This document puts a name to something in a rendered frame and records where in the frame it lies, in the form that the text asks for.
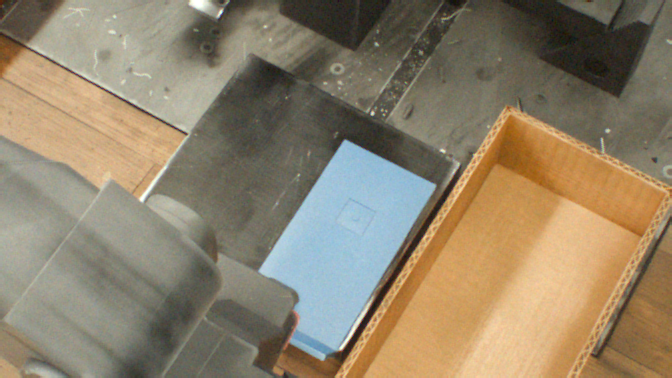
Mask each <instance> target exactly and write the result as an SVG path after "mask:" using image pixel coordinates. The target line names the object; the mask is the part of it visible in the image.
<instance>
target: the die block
mask: <svg viewBox="0 0 672 378"><path fill-rule="evenodd" d="M391 1H392V0H280V14H281V15H283V16H285V17H287V18H289V19H291V20H293V21H295V22H297V23H299V24H302V25H304V26H306V27H308V28H310V29H312V30H314V31H316V32H318V33H320V34H322V35H324V37H326V38H328V39H329V40H331V41H333V42H336V43H338V44H340V45H342V46H344V47H346V48H348V49H350V50H352V51H354V52H355V51H356V50H357V49H358V47H359V46H360V45H361V43H362V42H363V40H364V39H365V38H366V35H368V34H369V32H370V31H371V30H372V28H373V27H374V25H375V24H376V23H377V21H378V20H379V18H380V17H381V16H382V14H383V13H384V11H385V10H386V9H387V7H388V6H389V3H390V2H391Z"/></svg>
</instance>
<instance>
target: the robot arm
mask: <svg viewBox="0 0 672 378"><path fill-rule="evenodd" d="M298 302H299V296H298V293H297V292H296V291H295V290H294V289H292V288H290V287H288V286H286V285H285V284H283V283H281V282H279V281H277V280H276V278H274V277H268V276H265V275H263V274H261V273H259V272H258V271H256V270H254V269H252V268H250V267H249V266H247V265H245V264H243V263H241V262H240V261H238V260H236V259H234V258H231V257H230V256H228V255H226V254H225V252H224V251H223V250H221V249H219V248H217V241H216V235H215V232H214V231H213V229H212V227H211V226H210V225H209V224H208V223H207V221H206V220H205V219H204V218H202V217H201V216H199V215H198V214H197V213H196V212H194V211H193V210H192V208H190V207H189V206H187V205H186V204H184V203H182V202H180V201H178V200H176V199H174V198H172V197H169V196H165V195H152V196H151V197H150V198H149V199H148V200H147V202H146V203H144V202H143V201H141V200H140V199H139V198H137V197H135V196H134V195H133V194H131V193H130V192H129V191H127V190H126V189H125V188H123V187H122V186H121V185H120V184H118V183H117V182H116V181H114V180H113V179H110V180H109V181H108V182H105V183H104V184H103V185H102V186H101V187H99V188H98V187H97V186H96V185H94V184H93V183H92V182H90V181H89V180H88V179H86V178H85V177H84V176H82V174H81V173H80V172H79V171H77V170H75V169H74V168H72V167H71V166H70V165H68V164H67V163H65V162H58V161H55V160H52V159H50V158H47V157H45V156H43V155H41V154H39V153H36V152H34V151H32V150H30V149H28V148H26V147H24V146H22V145H19V144H18V142H16V141H14V140H12V139H10V138H8V137H6V136H4V135H3V134H1V133H0V356H2V357H3V358H4V359H6V360H7V361H8V362H10V363H11V365H13V366H14V367H15V368H17V369H18V370H19V371H18V372H19V375H20V377H21V378H302V377H299V376H296V375H294V374H291V373H289V372H286V371H284V373H283V375H282V376H281V375H280V374H278V373H276V372H274V371H273V369H274V367H275V365H276V363H277V361H278V359H279V357H280V355H281V353H282V351H283V350H285V349H286V346H287V344H288V342H289V341H290V339H291V337H292V335H293V333H294V331H295V329H296V327H297V325H298V323H299V315H298V314H297V312H296V311H295V310H293V308H294V306H295V304H296V303H298Z"/></svg>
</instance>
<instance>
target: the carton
mask: <svg viewBox="0 0 672 378"><path fill-rule="evenodd" d="M670 203H672V187H669V186H667V185H665V184H663V183H661V182H659V181H657V180H655V179H653V178H651V177H649V176H647V174H644V173H642V172H640V171H638V170H636V169H634V168H632V167H630V166H628V165H626V164H624V163H622V162H620V161H618V160H615V159H613V158H611V157H609V156H607V155H605V154H603V153H601V152H600V151H598V150H596V149H594V148H592V147H590V146H587V145H585V144H583V143H581V141H579V140H577V139H575V138H573V137H571V136H569V135H567V134H565V133H563V132H561V131H558V130H556V129H554V128H552V127H550V126H548V125H546V124H544V123H542V122H540V121H538V120H536V119H534V118H532V117H529V116H527V115H525V114H523V113H521V112H519V111H517V110H515V109H513V108H511V107H509V105H506V108H505V110H504V111H503V113H502V114H501V116H500V117H498V119H497V121H496V122H495V124H494V125H493V127H492V129H491V130H490V132H489V133H488V135H487V136H486V138H485V141H484V142H483V144H482V145H481V147H480V149H479V150H478V152H477V153H476V155H475V157H474V158H473V160H472V161H471V163H470V164H469V166H467V168H466V169H465V171H464V172H463V175H462V177H461V178H460V180H459V181H458V183H457V184H456V186H455V188H454V189H453V191H452V192H451V194H450V196H449V197H448V199H447V200H446V202H445V203H444V205H443V207H442V208H441V211H440V212H439V214H438V216H437V217H435V219H434V220H433V222H432V224H431V225H430V227H429V228H428V230H427V231H426V233H425V235H424V236H423V238H422V239H421V241H420V243H419V245H418V247H417V248H416V250H415V251H414V253H413V255H412V256H411V258H410V259H409V261H408V263H407V264H406V266H405V267H404V269H403V271H401V272H400V274H399V275H398V277H397V278H396V281H395V283H394V284H393V286H392V287H391V289H390V291H389V292H388V294H387V295H386V297H385V298H384V300H383V302H382V303H381V305H380V306H379V308H378V310H377V311H376V314H375V315H374V317H373V318H372V320H371V322H370V323H369V325H367V326H366V328H365V330H364V331H363V333H362V334H361V336H360V338H359V339H358V341H357V342H356V344H355V345H354V348H353V350H352V351H351V353H350V354H349V356H348V358H347V359H346V361H345V362H344V364H343V365H342V367H341V369H340V370H339V372H338V373H337V375H336V377H335V378H577V377H578V375H579V373H580V371H581V368H582V366H583V364H585V362H586V361H587V359H588V357H589V355H590V353H591V351H592V349H593V348H594V346H595V344H596V342H597V340H598V338H599V335H600V333H601V332H602V330H603V328H604V326H605V324H606V322H607V320H608V319H609V317H610V315H611V313H612V311H613V309H614V307H616V305H617V303H618V301H619V299H620V297H621V295H622V293H623V291H624V290H625V288H626V286H627V284H628V282H629V280H630V278H631V277H632V275H633V273H634V270H635V268H636V266H637V264H638V262H639V261H640V259H641V257H642V255H643V253H645V251H646V249H647V248H648V246H649V244H650V242H651V240H652V237H653V235H654V233H655V232H656V230H657V228H658V226H659V224H660V222H661V220H662V219H663V217H664V215H665V213H666V211H667V209H668V206H669V204H670Z"/></svg>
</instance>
